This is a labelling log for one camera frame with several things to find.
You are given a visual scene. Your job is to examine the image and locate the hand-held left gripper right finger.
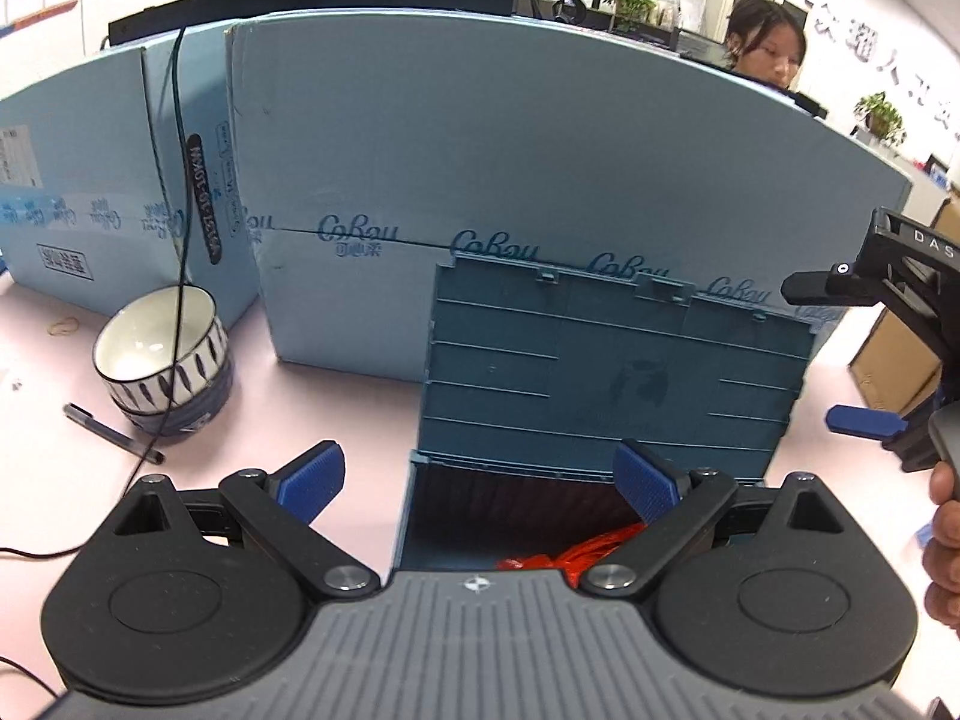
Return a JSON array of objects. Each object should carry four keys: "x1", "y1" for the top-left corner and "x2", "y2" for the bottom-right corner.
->
[{"x1": 577, "y1": 440, "x2": 893, "y2": 605}]

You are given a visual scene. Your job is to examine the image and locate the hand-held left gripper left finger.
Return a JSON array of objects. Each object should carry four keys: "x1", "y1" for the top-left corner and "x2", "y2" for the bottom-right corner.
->
[{"x1": 75, "y1": 441, "x2": 381, "y2": 605}]

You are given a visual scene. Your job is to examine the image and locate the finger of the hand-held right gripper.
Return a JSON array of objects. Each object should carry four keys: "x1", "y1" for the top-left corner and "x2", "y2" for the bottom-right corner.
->
[
  {"x1": 780, "y1": 261, "x2": 884, "y2": 307},
  {"x1": 825, "y1": 403, "x2": 910, "y2": 441}
]

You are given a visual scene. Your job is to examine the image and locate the red crinkly toy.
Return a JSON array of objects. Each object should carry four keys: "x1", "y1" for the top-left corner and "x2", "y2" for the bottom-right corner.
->
[{"x1": 495, "y1": 521, "x2": 647, "y2": 592}]

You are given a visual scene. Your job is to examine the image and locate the blue ribbed storage box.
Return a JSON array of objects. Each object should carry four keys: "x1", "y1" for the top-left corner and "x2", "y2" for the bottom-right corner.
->
[{"x1": 390, "y1": 255, "x2": 818, "y2": 593}]

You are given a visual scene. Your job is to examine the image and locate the pink desktop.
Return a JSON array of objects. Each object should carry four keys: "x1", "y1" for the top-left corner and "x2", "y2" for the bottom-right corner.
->
[{"x1": 0, "y1": 270, "x2": 960, "y2": 720}]

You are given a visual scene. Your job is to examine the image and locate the person's right hand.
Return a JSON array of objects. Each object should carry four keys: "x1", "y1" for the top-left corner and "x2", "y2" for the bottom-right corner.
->
[{"x1": 922, "y1": 457, "x2": 960, "y2": 627}]

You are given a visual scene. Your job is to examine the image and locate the brown cardboard box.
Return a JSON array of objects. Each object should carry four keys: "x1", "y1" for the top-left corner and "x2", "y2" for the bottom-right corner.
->
[{"x1": 847, "y1": 195, "x2": 960, "y2": 421}]

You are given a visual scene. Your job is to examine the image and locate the green potted plant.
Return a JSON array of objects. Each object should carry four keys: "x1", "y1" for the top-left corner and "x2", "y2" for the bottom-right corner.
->
[
  {"x1": 600, "y1": 0, "x2": 657, "y2": 32},
  {"x1": 855, "y1": 92, "x2": 908, "y2": 147}
]

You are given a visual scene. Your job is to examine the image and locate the black pen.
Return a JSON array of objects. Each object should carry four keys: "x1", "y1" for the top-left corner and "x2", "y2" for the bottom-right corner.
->
[{"x1": 64, "y1": 403, "x2": 166, "y2": 464}]

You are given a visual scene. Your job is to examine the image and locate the striped ceramic bowl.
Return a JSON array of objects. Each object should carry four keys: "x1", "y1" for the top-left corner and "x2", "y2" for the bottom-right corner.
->
[{"x1": 92, "y1": 285, "x2": 233, "y2": 436}]

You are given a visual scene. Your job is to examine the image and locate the large light blue carton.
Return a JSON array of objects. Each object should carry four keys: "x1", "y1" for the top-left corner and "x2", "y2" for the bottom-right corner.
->
[{"x1": 225, "y1": 9, "x2": 916, "y2": 383}]

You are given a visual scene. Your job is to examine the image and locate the small light blue carton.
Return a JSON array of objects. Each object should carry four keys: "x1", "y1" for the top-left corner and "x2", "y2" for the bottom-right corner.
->
[{"x1": 0, "y1": 26, "x2": 260, "y2": 327}]

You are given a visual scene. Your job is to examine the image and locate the black hanging cable with tag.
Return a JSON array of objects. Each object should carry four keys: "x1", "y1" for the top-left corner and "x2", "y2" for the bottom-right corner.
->
[{"x1": 169, "y1": 0, "x2": 226, "y2": 421}]

